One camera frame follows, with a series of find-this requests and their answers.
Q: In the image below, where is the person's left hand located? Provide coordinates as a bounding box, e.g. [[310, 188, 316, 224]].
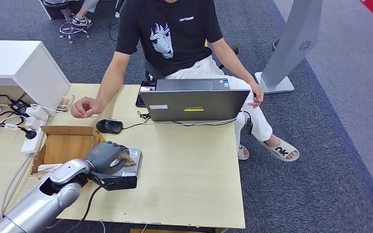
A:
[[248, 82, 264, 109]]

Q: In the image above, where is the person's right hand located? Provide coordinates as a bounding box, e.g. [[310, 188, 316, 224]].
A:
[[70, 96, 105, 119]]

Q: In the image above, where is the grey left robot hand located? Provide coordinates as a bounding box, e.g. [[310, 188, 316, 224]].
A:
[[84, 141, 129, 176]]

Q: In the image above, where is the printed picture card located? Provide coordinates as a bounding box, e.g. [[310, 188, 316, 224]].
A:
[[56, 94, 76, 114]]

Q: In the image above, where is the grey card reader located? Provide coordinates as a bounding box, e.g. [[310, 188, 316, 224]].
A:
[[116, 147, 143, 178]]

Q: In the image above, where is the white card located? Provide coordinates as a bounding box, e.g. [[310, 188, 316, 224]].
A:
[[36, 163, 64, 173]]

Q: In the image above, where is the person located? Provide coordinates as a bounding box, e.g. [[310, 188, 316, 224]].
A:
[[43, 0, 100, 27], [70, 0, 300, 163]]

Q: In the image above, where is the black computer mouse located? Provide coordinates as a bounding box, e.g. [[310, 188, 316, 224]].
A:
[[96, 118, 124, 134]]

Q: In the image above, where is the brown cardboard box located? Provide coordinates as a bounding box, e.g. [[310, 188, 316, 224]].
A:
[[30, 125, 106, 178]]

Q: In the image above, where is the large white charger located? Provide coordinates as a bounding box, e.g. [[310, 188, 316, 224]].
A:
[[25, 105, 50, 121]]

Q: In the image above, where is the black flat device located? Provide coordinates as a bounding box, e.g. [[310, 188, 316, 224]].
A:
[[135, 80, 157, 108]]

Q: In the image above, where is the small white charger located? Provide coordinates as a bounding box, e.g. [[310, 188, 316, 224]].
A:
[[25, 116, 42, 131]]

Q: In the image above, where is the grey kiosk stand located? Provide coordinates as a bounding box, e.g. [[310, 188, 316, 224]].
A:
[[254, 0, 323, 95]]

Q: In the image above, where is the white sandal with black print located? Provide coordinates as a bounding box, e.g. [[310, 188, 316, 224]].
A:
[[258, 137, 300, 163]]

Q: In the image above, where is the grey laptop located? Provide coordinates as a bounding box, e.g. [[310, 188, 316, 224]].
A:
[[139, 78, 251, 122]]

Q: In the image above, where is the black power adapter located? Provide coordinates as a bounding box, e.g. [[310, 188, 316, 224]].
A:
[[9, 100, 31, 117]]

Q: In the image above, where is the white power strip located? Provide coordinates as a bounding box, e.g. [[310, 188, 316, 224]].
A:
[[20, 119, 47, 154]]

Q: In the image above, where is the white black sneaker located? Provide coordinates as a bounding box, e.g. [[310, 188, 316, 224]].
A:
[[71, 15, 93, 27]]

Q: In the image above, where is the white cabinet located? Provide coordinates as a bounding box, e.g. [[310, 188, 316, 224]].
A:
[[0, 40, 71, 109]]

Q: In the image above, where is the chrome stool base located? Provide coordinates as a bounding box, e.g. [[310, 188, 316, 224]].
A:
[[58, 8, 91, 44]]

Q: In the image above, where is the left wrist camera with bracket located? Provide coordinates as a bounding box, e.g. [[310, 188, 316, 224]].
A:
[[90, 170, 138, 191]]

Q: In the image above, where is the black laptop power cable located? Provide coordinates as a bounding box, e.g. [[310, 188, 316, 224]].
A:
[[170, 109, 254, 136]]

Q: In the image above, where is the thin white cable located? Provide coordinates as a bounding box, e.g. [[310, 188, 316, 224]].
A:
[[29, 103, 247, 127]]

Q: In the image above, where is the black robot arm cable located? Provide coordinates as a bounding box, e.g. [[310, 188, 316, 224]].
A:
[[65, 182, 110, 233]]

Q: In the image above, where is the black mouse cable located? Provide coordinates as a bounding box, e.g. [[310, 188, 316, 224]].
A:
[[122, 111, 152, 130]]

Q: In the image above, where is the black plug with cable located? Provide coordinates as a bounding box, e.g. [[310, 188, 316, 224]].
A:
[[0, 123, 38, 140]]

